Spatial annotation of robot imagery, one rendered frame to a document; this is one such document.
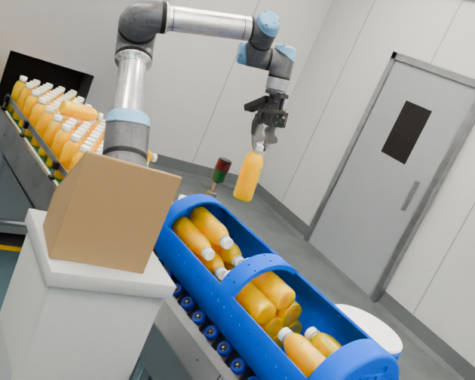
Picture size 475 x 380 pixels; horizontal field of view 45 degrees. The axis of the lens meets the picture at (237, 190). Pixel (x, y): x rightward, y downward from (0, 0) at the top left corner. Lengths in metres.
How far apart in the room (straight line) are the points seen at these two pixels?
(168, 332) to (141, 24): 0.94
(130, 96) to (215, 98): 5.09
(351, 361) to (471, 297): 3.76
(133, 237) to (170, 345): 0.53
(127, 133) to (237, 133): 5.63
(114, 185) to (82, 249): 0.18
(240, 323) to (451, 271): 3.80
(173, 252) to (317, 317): 0.49
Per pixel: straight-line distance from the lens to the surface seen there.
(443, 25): 6.00
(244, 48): 1.92
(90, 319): 1.45
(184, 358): 1.78
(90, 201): 1.34
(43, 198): 2.62
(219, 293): 1.65
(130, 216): 1.37
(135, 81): 1.76
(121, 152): 1.45
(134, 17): 1.77
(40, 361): 1.50
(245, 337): 1.56
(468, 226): 5.20
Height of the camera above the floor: 1.78
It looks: 14 degrees down
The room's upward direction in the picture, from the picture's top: 24 degrees clockwise
